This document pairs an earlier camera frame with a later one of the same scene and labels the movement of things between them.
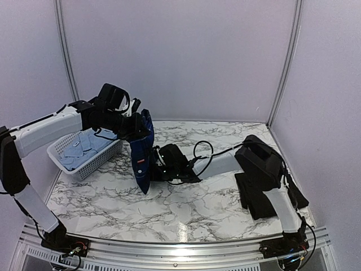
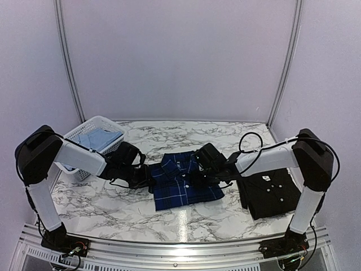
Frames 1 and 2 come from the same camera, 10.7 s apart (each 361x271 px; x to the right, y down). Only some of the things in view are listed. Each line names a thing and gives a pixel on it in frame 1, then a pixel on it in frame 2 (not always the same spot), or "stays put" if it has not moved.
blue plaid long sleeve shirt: [141, 150] to [174, 184]
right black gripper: [154, 176] to [198, 182]
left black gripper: [134, 131] to [144, 180]
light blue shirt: [83, 144] stays put
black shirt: [252, 187] stays put
